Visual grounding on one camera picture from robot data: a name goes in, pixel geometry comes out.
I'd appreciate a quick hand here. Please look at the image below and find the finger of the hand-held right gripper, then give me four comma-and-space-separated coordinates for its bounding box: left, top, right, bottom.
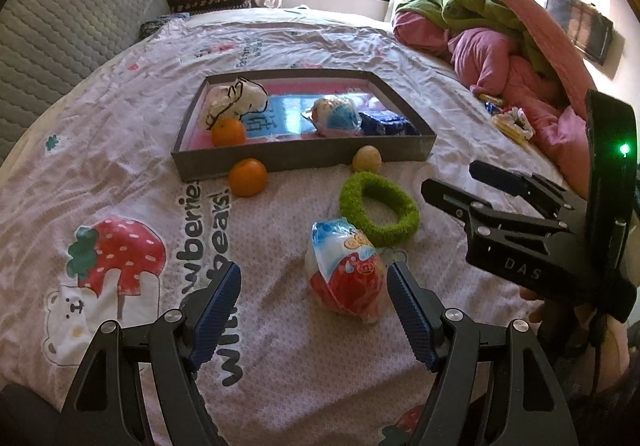
421, 178, 561, 243
469, 160, 583, 221

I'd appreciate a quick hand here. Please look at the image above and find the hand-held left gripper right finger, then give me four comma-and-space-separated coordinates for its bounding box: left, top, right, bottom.
386, 261, 573, 446

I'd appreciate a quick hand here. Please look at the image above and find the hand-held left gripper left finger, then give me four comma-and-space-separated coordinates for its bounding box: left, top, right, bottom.
55, 261, 243, 446

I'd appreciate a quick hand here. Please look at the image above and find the egg-shaped toy packet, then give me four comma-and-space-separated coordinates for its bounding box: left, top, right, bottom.
305, 218, 388, 324
302, 94, 363, 137

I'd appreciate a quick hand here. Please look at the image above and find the blue snack packet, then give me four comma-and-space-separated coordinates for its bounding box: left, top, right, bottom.
359, 110, 420, 137

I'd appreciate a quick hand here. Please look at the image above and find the shallow grey cardboard box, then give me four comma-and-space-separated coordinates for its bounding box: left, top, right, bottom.
171, 70, 437, 183

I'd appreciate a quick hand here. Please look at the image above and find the white pouch with black cord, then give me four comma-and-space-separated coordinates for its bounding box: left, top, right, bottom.
202, 78, 268, 127

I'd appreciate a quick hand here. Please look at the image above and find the person's right forearm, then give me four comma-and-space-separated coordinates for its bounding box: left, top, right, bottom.
597, 321, 633, 394

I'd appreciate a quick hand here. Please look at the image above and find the person's right hand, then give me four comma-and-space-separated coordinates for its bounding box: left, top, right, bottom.
520, 288, 547, 323

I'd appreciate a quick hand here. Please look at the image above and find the large yellow biscuit packet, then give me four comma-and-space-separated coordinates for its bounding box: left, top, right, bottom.
492, 116, 526, 141

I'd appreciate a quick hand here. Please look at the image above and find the yellow snack wrapper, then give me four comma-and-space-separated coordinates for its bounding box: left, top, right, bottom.
502, 106, 536, 139

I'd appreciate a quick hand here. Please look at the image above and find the tan walnut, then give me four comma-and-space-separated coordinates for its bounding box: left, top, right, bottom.
352, 146, 383, 174

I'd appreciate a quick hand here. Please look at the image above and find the pink blanket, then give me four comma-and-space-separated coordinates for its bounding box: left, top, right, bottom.
392, 0, 601, 197

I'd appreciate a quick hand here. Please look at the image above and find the orange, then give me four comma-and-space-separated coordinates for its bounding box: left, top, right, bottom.
229, 158, 269, 197
210, 117, 247, 148

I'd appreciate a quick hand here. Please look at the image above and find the green blanket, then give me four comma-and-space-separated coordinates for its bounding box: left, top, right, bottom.
395, 0, 556, 76

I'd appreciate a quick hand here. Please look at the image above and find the strawberry print bed sheet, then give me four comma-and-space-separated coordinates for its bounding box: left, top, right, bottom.
0, 6, 591, 446

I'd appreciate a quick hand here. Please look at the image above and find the blue grey knitted cloth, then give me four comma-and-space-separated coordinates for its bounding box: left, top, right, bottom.
139, 13, 191, 39

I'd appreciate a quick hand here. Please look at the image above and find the grey quilted headboard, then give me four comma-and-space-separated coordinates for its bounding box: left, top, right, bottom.
0, 0, 171, 161

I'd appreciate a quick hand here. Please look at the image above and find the green fuzzy ring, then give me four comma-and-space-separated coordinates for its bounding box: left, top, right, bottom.
339, 172, 421, 248

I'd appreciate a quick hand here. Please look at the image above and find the dark framed wall picture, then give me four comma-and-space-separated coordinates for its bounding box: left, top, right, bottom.
544, 0, 615, 65

